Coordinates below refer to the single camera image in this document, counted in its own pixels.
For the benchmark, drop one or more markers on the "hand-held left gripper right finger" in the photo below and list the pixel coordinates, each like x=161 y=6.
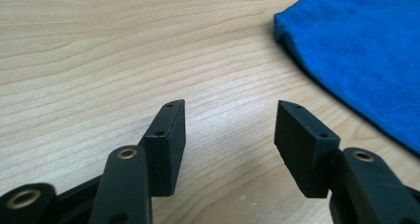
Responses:
x=307 y=154

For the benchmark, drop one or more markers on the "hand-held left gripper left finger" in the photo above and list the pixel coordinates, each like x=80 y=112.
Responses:
x=165 y=158

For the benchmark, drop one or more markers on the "blue cloth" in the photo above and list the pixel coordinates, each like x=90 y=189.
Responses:
x=363 y=49

